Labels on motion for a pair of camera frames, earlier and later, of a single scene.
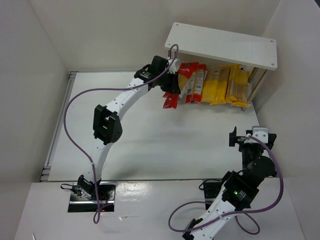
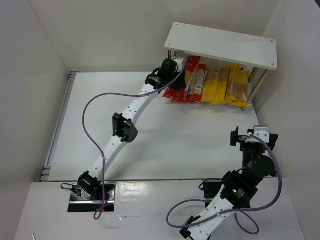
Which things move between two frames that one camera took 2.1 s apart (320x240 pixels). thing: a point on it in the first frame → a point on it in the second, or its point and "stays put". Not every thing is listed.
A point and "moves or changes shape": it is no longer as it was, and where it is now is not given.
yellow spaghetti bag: x=242 y=100 stays put
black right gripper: x=242 y=139 stays put
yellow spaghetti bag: x=233 y=80 stays put
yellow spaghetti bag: x=209 y=92 stays put
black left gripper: x=171 y=81 → x=180 y=81
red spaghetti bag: x=185 y=72 moves or changes shape
